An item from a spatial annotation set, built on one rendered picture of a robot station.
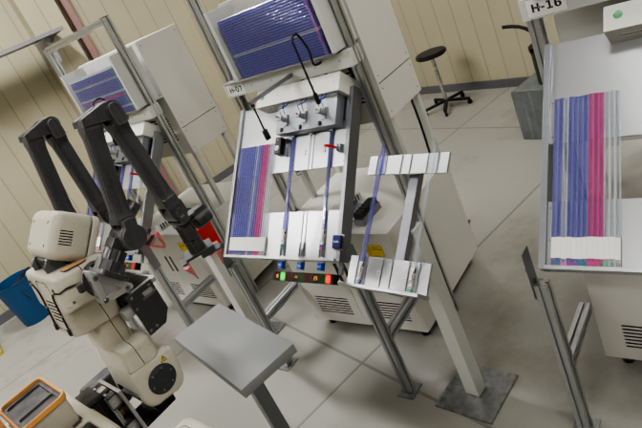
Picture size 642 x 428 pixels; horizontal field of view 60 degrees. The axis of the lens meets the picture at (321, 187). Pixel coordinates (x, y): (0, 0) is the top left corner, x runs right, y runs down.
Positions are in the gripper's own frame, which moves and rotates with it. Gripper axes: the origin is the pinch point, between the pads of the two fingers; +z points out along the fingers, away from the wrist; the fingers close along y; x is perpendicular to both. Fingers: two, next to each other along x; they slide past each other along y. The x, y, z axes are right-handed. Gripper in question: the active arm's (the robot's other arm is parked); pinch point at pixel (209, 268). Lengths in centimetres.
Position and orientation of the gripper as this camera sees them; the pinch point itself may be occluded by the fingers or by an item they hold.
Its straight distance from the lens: 196.7
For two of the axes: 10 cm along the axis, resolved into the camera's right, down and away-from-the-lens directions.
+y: -8.4, 4.9, -2.3
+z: 3.5, 8.1, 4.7
